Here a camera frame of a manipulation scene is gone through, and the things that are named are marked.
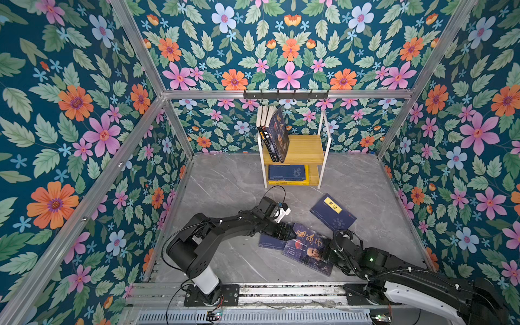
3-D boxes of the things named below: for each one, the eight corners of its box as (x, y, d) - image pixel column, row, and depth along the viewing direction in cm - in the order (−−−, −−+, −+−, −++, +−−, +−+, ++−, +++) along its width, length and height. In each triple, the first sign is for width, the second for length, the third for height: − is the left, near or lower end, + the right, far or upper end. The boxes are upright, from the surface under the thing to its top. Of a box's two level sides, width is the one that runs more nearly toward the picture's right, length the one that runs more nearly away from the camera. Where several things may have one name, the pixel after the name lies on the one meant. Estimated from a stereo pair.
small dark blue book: (309, 211, 98) (310, 209, 96) (325, 195, 104) (326, 193, 102) (341, 237, 90) (342, 235, 88) (356, 218, 96) (358, 216, 94)
